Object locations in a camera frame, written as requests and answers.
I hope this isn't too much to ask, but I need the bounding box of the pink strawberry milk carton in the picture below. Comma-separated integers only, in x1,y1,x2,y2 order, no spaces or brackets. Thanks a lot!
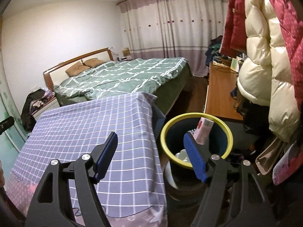
193,117,214,145

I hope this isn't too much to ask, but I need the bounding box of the yellow rimmed blue trash bin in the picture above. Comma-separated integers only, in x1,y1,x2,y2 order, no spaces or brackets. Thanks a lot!
160,112,234,187

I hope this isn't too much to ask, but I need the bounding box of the purple grid tablecloth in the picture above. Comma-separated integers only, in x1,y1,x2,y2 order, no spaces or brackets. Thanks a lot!
5,92,167,226

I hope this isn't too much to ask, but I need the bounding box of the wooden desk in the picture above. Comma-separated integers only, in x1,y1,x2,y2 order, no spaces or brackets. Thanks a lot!
205,63,242,123

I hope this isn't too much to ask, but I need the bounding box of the white nightstand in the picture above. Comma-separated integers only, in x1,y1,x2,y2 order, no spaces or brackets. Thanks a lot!
30,96,60,121

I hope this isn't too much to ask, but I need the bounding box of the pile of dark clothes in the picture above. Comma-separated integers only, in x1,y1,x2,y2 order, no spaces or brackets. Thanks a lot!
21,89,45,132

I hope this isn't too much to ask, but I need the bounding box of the cream puffer jacket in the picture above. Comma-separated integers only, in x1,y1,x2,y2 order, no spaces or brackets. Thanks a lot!
237,0,300,142

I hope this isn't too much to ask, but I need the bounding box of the wooden bed headboard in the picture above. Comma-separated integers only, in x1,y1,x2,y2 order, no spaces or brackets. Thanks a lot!
43,48,113,90

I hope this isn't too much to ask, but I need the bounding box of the green calendar card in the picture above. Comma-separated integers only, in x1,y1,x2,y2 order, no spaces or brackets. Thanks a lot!
230,58,239,72

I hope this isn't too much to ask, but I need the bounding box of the green patterned duvet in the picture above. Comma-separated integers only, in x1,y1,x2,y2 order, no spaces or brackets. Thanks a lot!
54,58,191,100

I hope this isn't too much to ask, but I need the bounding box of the brown pillow left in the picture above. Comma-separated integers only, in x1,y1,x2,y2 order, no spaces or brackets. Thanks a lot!
65,61,90,77

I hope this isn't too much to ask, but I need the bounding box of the brown pillow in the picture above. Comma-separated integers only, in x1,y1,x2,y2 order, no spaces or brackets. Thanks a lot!
65,61,90,77
83,58,106,68

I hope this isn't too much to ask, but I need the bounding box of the clothes pile on desk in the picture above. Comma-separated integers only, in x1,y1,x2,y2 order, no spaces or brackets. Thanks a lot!
205,35,223,67

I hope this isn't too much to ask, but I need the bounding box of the brown pillow right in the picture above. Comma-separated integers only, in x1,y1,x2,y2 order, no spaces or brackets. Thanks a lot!
83,58,106,68

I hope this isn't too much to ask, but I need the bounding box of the tissue box by bed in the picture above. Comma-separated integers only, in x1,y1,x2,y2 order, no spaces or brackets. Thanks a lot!
122,48,131,57

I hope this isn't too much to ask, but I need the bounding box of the pink white curtain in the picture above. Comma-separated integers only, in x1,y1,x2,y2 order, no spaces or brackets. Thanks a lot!
119,0,227,77

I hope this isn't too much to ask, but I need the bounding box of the red puffer jacket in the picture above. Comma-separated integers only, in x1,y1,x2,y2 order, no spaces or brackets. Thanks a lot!
269,0,302,109

